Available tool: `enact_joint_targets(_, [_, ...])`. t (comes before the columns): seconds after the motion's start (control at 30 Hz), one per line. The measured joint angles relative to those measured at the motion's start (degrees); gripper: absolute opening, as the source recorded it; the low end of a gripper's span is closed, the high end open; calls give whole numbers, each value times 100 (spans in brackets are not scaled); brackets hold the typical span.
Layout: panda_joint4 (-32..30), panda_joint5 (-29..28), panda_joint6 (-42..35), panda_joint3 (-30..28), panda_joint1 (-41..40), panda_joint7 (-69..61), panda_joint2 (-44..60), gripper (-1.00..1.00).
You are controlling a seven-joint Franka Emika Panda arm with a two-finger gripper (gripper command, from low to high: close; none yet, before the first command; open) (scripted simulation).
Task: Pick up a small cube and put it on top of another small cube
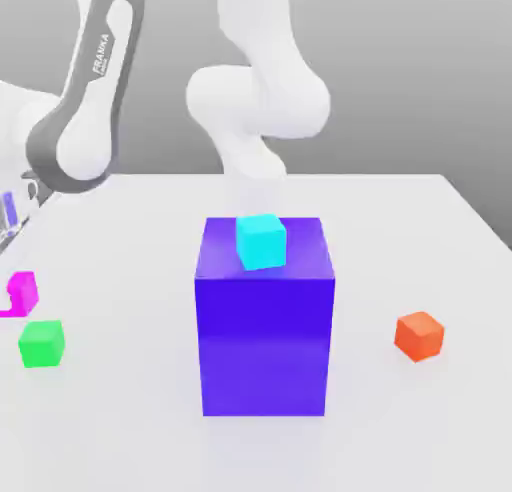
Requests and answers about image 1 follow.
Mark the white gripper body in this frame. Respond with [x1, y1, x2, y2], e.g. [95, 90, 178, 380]
[0, 256, 13, 310]

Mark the large purple box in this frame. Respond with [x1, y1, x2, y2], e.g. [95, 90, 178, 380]
[193, 216, 337, 418]

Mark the small orange cube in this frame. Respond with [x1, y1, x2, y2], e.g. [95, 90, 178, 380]
[393, 310, 446, 364]

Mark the small green cube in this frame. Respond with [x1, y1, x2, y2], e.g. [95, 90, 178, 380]
[17, 319, 66, 370]

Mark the small magenta cube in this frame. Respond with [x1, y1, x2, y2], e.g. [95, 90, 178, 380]
[0, 270, 40, 320]

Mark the small cyan cube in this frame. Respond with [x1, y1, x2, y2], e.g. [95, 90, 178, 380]
[234, 213, 288, 272]

